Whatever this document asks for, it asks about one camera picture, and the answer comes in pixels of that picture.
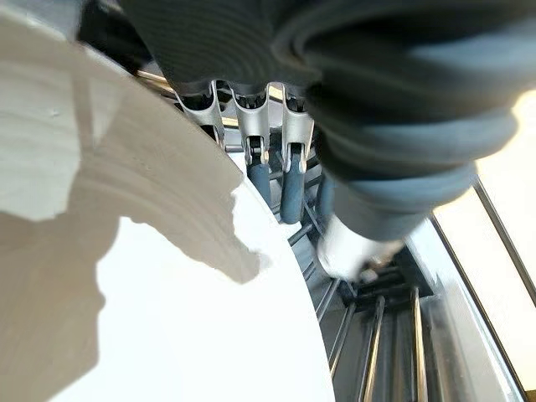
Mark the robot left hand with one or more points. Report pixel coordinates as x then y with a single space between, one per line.
377 104

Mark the white ceramic plate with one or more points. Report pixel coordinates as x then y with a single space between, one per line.
138 259

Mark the stainless steel dishwasher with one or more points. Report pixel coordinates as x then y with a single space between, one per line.
469 318

